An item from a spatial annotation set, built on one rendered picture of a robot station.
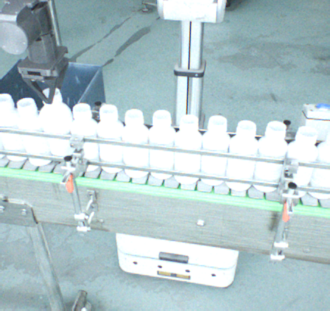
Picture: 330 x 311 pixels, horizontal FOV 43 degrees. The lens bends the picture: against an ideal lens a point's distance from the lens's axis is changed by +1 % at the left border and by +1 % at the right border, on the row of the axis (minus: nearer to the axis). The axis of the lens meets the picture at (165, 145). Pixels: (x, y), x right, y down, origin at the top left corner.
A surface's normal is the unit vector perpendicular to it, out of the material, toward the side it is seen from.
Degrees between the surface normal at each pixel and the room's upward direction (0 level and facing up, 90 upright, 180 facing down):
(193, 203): 90
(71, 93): 90
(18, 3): 4
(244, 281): 0
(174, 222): 90
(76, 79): 90
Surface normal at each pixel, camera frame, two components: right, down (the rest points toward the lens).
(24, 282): 0.00, -0.77
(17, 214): -0.18, 0.63
